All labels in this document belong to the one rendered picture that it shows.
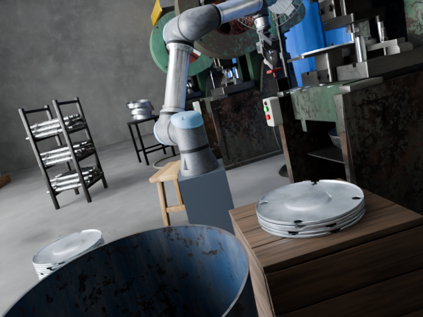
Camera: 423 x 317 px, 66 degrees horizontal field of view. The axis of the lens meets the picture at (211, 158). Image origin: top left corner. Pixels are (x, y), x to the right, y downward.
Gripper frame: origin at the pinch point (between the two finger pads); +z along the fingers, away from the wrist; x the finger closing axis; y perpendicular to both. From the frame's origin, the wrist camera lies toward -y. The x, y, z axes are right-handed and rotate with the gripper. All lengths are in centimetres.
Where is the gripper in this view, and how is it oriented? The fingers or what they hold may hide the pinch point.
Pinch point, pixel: (273, 66)
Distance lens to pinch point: 176.8
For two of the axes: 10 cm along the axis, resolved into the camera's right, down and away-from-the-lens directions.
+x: -9.3, 2.9, -2.2
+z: 2.4, 9.5, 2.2
